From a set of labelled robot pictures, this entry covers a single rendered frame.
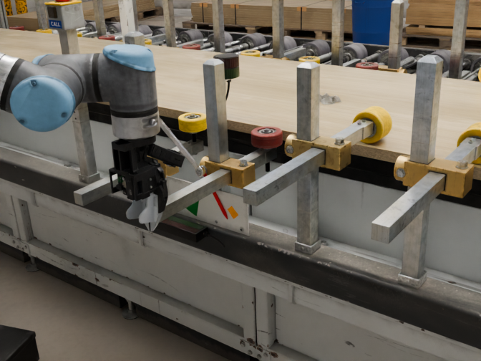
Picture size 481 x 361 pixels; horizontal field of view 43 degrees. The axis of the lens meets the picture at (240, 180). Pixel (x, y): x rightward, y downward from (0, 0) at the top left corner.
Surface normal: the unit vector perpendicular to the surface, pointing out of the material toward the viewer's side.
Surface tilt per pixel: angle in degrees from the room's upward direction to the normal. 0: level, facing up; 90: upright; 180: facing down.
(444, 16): 90
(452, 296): 0
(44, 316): 0
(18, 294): 0
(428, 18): 90
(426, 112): 90
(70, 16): 90
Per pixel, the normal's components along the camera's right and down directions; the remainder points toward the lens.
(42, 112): 0.12, 0.42
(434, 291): -0.04, -0.92
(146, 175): 0.80, 0.21
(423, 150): -0.60, 0.34
